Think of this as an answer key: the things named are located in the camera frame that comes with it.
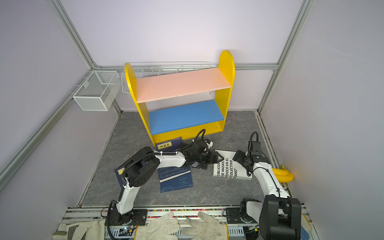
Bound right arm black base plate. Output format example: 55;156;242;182
223;207;257;224

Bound white wire rack rear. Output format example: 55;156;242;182
132;62;218;78

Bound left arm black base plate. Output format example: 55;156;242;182
106;209;148;226

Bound white work glove centre right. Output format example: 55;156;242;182
181;212;229;240

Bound blue book yellow label top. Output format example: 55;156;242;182
155;137;183;152

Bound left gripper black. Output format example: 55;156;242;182
194;151;225;165

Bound white work glove centre left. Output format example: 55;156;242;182
134;212;180;240

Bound yellow bananas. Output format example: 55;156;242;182
272;165;295;183

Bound blue bottom book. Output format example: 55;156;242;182
160;173;194;193

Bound yellow shelf pink blue boards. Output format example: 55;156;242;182
124;50;236;145

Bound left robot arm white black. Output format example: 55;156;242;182
106;139;225;226

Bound blue dotted glove right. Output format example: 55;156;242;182
301;215;313;240

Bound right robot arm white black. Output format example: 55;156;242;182
234;140;302;240

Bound blue book with barcode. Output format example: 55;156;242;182
158;167;191;183

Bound black wolf cover book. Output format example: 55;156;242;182
191;162;209;170

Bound white mesh basket left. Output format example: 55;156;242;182
73;71;122;112

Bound white glove far left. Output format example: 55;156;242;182
52;220;105;240

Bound white work glove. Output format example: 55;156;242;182
181;212;229;240
134;212;180;240

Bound dark blue book left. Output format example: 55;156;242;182
114;166;126;188

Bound white book black lettering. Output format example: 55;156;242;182
213;150;252;181

